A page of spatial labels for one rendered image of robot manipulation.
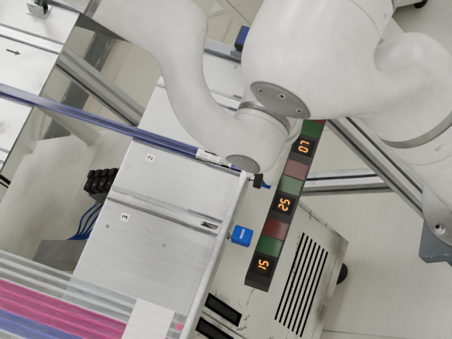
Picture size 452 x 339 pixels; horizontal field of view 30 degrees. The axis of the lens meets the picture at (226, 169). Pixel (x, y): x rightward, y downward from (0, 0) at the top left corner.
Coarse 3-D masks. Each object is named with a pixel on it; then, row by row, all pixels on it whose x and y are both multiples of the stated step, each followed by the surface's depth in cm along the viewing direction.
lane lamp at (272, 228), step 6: (270, 222) 134; (276, 222) 134; (264, 228) 134; (270, 228) 134; (276, 228) 134; (282, 228) 134; (264, 234) 134; (270, 234) 134; (276, 234) 134; (282, 234) 134; (282, 240) 133
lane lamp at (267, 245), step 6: (264, 240) 133; (270, 240) 133; (276, 240) 133; (258, 246) 133; (264, 246) 133; (270, 246) 133; (276, 246) 133; (264, 252) 132; (270, 252) 132; (276, 252) 132
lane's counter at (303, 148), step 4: (296, 140) 141; (300, 140) 141; (304, 140) 141; (308, 140) 141; (296, 144) 140; (300, 144) 140; (304, 144) 140; (308, 144) 140; (312, 144) 140; (296, 148) 140; (300, 148) 140; (304, 148) 140; (308, 148) 140; (312, 148) 140; (296, 152) 140; (300, 152) 140; (304, 152) 140; (308, 152) 140; (308, 156) 139
